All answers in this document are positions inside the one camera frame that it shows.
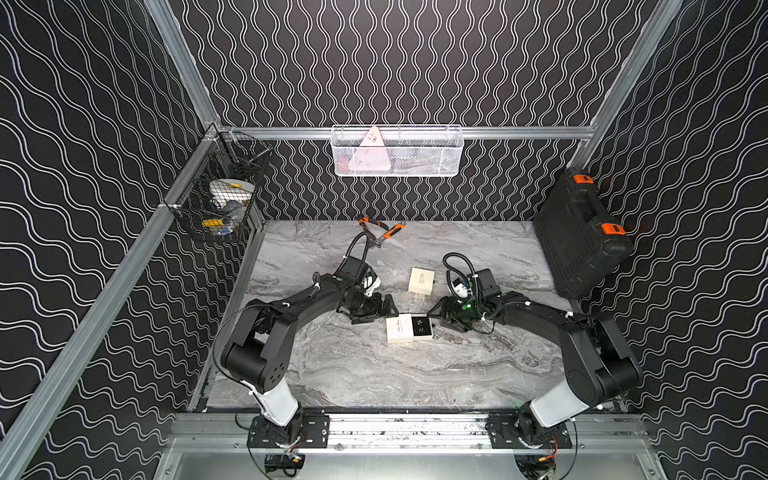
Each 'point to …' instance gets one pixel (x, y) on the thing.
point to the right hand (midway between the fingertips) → (434, 317)
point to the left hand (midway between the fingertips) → (387, 312)
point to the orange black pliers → (365, 220)
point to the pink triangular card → (372, 153)
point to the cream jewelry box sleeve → (421, 281)
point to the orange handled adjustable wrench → (389, 233)
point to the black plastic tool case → (580, 245)
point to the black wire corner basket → (219, 193)
